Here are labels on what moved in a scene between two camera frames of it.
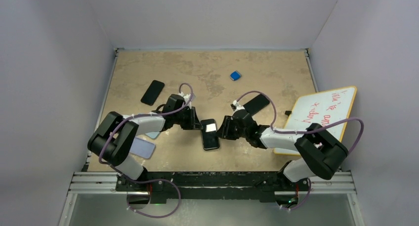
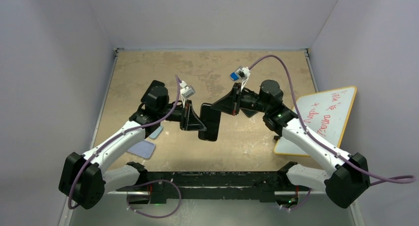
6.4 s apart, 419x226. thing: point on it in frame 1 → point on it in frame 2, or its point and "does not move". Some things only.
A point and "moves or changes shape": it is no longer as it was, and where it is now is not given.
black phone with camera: (210, 137) moves or changes shape
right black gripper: (224, 131) → (229, 104)
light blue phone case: (153, 134) does not move
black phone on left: (152, 92) does not move
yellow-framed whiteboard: (314, 110) does not move
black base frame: (214, 186) does not move
